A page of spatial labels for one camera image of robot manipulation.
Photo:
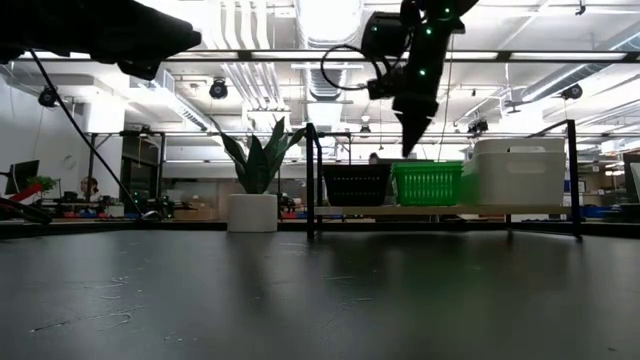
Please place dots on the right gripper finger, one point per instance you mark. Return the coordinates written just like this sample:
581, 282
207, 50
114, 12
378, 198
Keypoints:
414, 132

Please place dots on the green plastic basket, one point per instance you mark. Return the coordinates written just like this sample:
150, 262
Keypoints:
427, 166
427, 192

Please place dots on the black plastic basket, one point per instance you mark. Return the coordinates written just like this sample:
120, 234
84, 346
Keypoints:
356, 167
356, 192

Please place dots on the white cutting board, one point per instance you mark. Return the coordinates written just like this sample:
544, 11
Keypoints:
520, 187

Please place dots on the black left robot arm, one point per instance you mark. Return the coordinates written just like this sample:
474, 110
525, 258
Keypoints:
100, 30

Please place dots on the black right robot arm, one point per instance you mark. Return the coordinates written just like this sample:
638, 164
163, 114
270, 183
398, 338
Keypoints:
435, 30

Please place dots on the person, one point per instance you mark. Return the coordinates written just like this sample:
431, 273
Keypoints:
91, 187
374, 159

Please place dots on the wooden holder tray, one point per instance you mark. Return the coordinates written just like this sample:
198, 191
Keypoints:
450, 210

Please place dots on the potted snake plant white pot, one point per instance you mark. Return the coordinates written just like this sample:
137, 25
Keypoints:
252, 212

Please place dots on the black table mat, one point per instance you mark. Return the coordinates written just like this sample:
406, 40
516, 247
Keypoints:
320, 300

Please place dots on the small green desk plant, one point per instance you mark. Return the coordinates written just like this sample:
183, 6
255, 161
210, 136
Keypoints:
42, 183

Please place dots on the black computer monitor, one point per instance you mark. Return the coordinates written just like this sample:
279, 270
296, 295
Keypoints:
22, 177

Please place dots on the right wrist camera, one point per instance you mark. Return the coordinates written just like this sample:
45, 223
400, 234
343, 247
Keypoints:
381, 88

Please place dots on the silver ceiling air duct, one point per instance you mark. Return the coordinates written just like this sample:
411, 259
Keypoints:
330, 20

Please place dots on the black ceiling-hung camera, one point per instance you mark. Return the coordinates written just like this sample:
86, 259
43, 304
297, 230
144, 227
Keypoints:
48, 97
218, 89
572, 92

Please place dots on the black aluminium rig frame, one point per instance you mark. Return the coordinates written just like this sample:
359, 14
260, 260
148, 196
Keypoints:
175, 226

